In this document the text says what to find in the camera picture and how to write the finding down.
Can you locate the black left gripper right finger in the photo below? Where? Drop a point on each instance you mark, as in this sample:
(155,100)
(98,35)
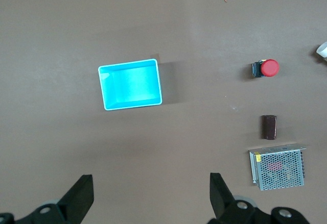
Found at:
(224,201)

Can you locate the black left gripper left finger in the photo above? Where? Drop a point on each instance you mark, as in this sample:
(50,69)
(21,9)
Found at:
(76,201)

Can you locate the red mushroom push button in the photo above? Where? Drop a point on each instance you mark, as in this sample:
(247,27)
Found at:
(268,68)

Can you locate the perforated metal power supply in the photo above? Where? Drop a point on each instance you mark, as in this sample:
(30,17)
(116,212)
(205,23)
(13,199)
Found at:
(278,169)

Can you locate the dark brown cylindrical capacitor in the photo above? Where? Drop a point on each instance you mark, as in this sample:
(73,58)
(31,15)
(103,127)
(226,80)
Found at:
(269,127)

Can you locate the cyan plastic box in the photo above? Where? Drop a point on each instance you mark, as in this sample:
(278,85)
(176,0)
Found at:
(130,84)

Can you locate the white object at edge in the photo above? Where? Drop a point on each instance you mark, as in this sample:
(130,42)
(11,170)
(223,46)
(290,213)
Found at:
(322,49)

